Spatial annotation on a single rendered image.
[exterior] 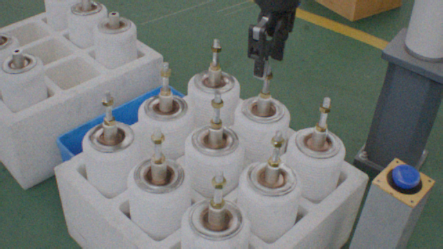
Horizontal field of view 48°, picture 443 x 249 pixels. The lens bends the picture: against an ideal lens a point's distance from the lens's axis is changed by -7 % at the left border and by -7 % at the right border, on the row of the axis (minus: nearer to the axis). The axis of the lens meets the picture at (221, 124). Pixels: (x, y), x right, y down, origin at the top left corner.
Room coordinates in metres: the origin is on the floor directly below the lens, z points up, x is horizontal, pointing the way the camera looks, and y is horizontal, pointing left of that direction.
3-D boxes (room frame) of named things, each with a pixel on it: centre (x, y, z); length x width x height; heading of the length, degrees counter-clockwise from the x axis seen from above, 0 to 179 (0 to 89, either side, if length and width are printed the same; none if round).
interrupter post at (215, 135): (0.65, 0.01, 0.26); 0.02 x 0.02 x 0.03
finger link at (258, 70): (0.70, -0.05, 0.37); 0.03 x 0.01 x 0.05; 154
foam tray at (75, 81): (1.01, 0.42, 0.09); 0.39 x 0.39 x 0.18; 46
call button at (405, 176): (0.51, -0.26, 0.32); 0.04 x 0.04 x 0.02
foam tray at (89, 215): (0.65, 0.01, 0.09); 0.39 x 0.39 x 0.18; 48
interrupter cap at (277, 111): (0.74, -0.07, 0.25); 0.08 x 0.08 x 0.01
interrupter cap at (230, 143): (0.65, 0.01, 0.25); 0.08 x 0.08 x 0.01
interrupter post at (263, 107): (0.74, -0.07, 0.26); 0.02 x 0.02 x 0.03
